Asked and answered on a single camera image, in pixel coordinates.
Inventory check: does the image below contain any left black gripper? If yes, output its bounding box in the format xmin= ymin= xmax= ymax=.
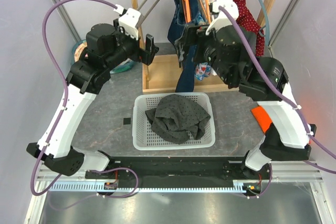
xmin=106 ymin=19 xmax=159 ymax=71

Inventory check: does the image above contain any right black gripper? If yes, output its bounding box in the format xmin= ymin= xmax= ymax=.
xmin=174 ymin=24 xmax=234 ymax=86

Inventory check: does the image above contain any blue denim skirt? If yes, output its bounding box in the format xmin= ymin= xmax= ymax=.
xmin=167 ymin=0 xmax=205 ymax=92

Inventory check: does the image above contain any grey dotted skirt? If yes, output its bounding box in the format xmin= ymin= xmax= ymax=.
xmin=145 ymin=94 xmax=211 ymax=144

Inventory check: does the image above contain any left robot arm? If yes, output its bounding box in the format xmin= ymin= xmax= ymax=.
xmin=26 ymin=24 xmax=159 ymax=178

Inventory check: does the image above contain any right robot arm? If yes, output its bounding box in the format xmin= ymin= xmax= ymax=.
xmin=173 ymin=24 xmax=316 ymax=179

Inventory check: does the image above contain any peach hanger of floral garment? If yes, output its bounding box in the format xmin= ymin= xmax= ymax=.
xmin=194 ymin=0 xmax=212 ymax=25

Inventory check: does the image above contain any wooden clothes rack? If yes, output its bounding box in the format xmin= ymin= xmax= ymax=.
xmin=131 ymin=0 xmax=275 ymax=94

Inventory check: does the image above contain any blue floral garment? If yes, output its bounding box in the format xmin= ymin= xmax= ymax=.
xmin=194 ymin=14 xmax=212 ymax=81

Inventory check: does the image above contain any red dotted garment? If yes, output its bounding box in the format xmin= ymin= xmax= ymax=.
xmin=233 ymin=0 xmax=265 ymax=57

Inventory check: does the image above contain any teal tub with clothes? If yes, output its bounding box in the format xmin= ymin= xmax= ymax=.
xmin=71 ymin=40 xmax=135 ymax=74

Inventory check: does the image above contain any small black floor marker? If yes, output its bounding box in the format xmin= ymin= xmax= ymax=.
xmin=123 ymin=118 xmax=131 ymax=125

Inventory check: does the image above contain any white plastic basket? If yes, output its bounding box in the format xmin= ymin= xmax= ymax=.
xmin=132 ymin=92 xmax=215 ymax=151

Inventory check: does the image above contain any orange folded cloth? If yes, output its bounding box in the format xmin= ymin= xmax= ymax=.
xmin=251 ymin=106 xmax=272 ymax=133

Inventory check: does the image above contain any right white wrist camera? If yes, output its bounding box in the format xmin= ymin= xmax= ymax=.
xmin=205 ymin=0 xmax=239 ymax=36

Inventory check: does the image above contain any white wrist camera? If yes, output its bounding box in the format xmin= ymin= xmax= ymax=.
xmin=114 ymin=4 xmax=143 ymax=40
xmin=205 ymin=0 xmax=239 ymax=36

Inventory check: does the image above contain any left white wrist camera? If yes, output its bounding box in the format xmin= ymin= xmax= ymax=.
xmin=114 ymin=4 xmax=143 ymax=40

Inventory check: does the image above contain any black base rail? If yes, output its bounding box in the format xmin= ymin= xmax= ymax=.
xmin=85 ymin=156 xmax=270 ymax=188

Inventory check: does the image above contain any light blue cable duct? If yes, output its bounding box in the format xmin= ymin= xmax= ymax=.
xmin=49 ymin=181 xmax=246 ymax=193

